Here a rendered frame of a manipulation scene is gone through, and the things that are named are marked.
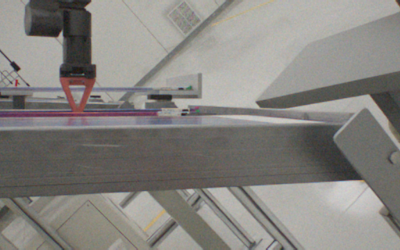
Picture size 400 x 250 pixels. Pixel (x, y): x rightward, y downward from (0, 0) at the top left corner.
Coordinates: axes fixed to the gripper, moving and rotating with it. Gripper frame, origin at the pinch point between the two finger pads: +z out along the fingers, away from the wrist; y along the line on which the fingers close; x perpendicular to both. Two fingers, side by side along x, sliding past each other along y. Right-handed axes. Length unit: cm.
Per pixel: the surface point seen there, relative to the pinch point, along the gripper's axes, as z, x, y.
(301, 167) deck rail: 4, 18, 60
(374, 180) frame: 5, 24, 65
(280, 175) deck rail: 5, 16, 60
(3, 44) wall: -77, -55, -750
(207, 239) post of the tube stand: 38, 39, -34
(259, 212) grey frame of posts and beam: 25, 44, -10
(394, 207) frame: 8, 26, 65
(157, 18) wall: -128, 184, -749
